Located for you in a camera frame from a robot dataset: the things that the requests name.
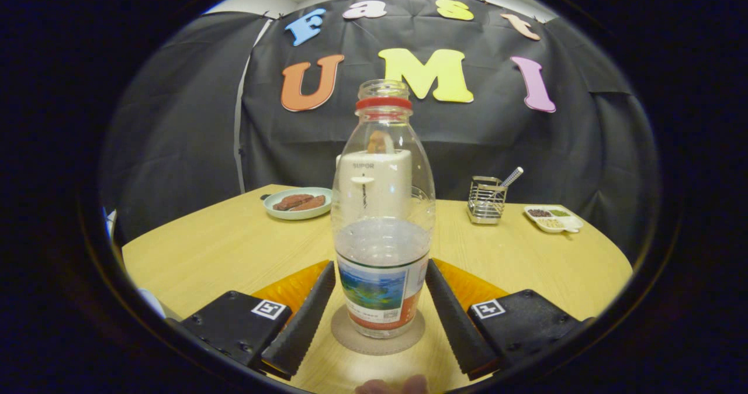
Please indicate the wooden table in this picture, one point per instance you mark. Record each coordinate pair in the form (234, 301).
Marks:
(234, 242)

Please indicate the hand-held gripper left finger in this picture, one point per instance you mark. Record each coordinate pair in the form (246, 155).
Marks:
(304, 324)

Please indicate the clear plastic juice bottle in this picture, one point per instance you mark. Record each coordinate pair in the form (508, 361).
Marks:
(383, 253)

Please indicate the white utensil block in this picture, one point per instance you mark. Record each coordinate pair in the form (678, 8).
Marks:
(374, 183)

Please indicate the white divided dish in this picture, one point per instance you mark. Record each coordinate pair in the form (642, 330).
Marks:
(552, 223)

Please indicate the brown meat slice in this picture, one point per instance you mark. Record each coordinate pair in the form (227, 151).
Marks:
(310, 204)
(291, 201)

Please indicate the round brown coaster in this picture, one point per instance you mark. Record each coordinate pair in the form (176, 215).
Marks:
(362, 345)

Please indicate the pale green plate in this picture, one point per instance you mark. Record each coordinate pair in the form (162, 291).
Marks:
(283, 213)

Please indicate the silver utensil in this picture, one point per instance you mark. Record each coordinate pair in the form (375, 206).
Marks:
(512, 177)

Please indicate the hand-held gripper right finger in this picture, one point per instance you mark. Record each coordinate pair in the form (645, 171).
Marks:
(459, 324)

